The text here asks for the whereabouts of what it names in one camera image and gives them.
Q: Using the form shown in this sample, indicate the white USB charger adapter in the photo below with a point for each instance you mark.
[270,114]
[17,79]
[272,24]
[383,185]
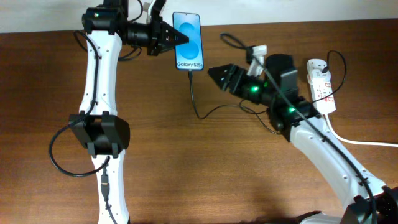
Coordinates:
[320,76]

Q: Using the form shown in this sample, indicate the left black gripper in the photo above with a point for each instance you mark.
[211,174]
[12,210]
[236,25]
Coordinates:
[158,30]

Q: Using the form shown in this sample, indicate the blue Galaxy smartphone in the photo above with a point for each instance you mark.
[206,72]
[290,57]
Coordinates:
[189,56]

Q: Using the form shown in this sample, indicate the white power strip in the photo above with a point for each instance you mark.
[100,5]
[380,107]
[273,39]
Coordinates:
[321,92]

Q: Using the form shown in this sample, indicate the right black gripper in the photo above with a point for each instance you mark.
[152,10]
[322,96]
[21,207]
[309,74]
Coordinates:
[233,71]

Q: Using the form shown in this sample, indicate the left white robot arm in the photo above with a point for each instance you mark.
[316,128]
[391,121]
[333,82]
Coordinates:
[97,126]

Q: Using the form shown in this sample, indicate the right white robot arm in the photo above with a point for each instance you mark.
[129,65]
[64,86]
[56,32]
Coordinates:
[365,198]

